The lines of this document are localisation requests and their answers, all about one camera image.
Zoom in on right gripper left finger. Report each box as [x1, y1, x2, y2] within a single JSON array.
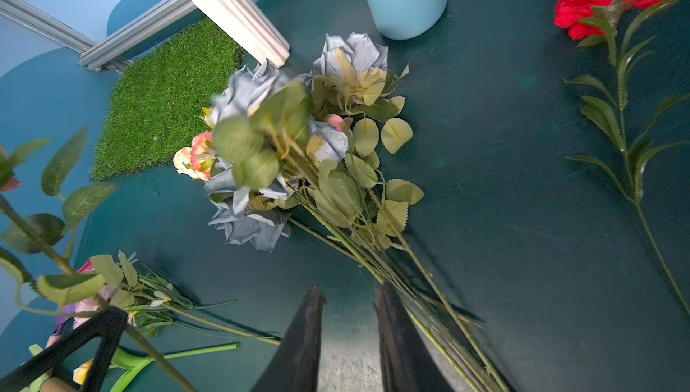
[[251, 285, 326, 392]]

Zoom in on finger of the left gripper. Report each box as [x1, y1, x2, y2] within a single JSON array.
[[1, 307, 128, 391]]

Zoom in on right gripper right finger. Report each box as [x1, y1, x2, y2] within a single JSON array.
[[376, 282, 452, 392]]

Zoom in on red carnation flower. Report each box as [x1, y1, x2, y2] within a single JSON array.
[[555, 0, 689, 313]]

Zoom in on white ribbed ceramic vase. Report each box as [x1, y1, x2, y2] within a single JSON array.
[[192, 0, 290, 68]]

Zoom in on pink flower bunch on table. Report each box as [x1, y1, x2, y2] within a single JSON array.
[[1, 128, 280, 361]]

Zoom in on blue hydrangea bunch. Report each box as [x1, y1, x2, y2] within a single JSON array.
[[201, 33, 510, 391]]

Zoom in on green artificial grass mat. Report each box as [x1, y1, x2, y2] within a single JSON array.
[[92, 19, 244, 180]]

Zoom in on aluminium frame back bar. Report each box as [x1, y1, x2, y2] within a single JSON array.
[[0, 0, 281, 74]]

